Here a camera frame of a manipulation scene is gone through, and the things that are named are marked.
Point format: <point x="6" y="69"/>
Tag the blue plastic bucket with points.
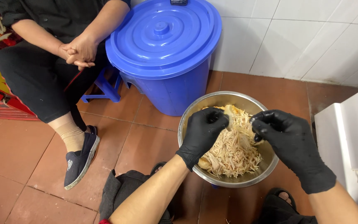
<point x="172" y="90"/>

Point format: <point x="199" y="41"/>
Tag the stainless steel bowl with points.
<point x="194" y="105"/>

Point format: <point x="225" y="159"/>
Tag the person's dark trousers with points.
<point x="120" y="193"/>

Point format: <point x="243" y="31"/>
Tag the blue plastic stool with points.
<point x="109" y="88"/>

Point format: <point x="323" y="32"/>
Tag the blue plastic bucket lid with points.
<point x="163" y="34"/>

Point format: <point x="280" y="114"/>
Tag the person's right hand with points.
<point x="294" y="146"/>

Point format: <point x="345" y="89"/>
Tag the person's black right sandal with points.
<point x="278" y="192"/>

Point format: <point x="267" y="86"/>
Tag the person's black left sandal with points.
<point x="158" y="166"/>

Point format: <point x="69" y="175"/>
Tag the person's left fingers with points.
<point x="213" y="117"/>

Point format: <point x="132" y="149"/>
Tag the heap of shredded chicken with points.
<point x="235" y="152"/>

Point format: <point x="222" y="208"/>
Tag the pale cooked chicken piece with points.
<point x="229" y="116"/>

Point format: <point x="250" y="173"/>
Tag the small black device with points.
<point x="179" y="2"/>

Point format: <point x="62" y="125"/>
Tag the person's black sandal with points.
<point x="278" y="192"/>
<point x="158" y="166"/>

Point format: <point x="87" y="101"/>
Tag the person's left hand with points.
<point x="199" y="137"/>

